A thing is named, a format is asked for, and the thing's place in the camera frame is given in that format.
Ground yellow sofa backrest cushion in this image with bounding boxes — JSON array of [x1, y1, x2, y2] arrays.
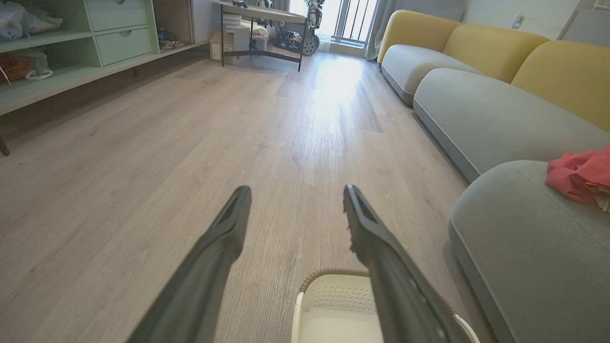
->
[[443, 24, 550, 84], [511, 40, 610, 133], [377, 10, 463, 64]]

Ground grey sofa seat cushion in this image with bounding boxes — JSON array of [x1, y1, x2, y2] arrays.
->
[[381, 44, 483, 107], [413, 68, 610, 183], [448, 160, 610, 343]]

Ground cardboard box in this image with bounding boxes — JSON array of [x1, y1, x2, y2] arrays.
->
[[209, 31, 240, 63]]

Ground grey curtain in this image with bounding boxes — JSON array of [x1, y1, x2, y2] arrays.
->
[[366, 0, 467, 61]]

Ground light green drawer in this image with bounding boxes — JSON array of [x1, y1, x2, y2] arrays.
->
[[95, 27, 153, 67], [85, 0, 149, 32]]

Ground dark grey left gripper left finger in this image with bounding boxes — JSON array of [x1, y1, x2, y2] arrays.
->
[[128, 185, 252, 343]]

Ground grey balcony window railing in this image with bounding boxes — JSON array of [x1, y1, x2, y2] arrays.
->
[[330, 0, 378, 47]]

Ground white laundry basket brown rim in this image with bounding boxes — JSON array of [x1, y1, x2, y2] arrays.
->
[[291, 268, 481, 343]]

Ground black frame side table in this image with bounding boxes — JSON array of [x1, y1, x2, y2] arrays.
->
[[214, 0, 308, 72]]

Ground grey wall panel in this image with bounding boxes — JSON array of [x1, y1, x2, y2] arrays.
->
[[557, 6, 610, 49]]

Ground light green shelf cabinet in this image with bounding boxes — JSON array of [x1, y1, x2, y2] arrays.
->
[[0, 0, 211, 118]]

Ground white plastic bag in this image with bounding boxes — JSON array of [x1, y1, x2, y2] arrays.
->
[[0, 0, 63, 41]]

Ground red and white garment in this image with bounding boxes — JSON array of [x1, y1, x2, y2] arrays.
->
[[545, 144, 610, 213]]

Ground orange filled plastic bag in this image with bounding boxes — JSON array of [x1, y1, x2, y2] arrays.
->
[[0, 48, 53, 85]]

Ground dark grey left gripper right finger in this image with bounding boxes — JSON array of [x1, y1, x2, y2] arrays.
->
[[343, 184, 472, 343]]

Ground white stacked containers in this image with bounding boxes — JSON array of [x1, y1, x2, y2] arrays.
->
[[223, 13, 244, 34]]

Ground wheeled toy robot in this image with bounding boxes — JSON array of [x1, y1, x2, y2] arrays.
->
[[273, 0, 326, 57]]

